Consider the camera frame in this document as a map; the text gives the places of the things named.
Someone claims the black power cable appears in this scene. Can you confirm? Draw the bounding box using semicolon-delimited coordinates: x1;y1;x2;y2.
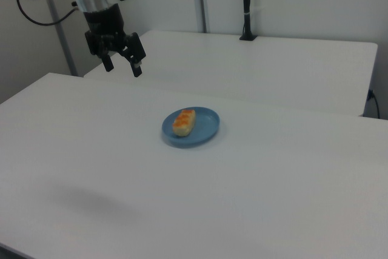
367;89;381;119

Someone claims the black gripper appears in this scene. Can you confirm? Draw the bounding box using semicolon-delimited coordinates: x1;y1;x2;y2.
83;3;147;79

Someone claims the blue round plate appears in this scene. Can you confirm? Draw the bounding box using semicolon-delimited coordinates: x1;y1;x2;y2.
161;106;221;149

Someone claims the bread with orange topping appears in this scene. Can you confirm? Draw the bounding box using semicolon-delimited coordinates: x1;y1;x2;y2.
172;108;197;138

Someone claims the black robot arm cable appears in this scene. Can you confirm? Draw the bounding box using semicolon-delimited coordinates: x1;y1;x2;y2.
15;0;78;27

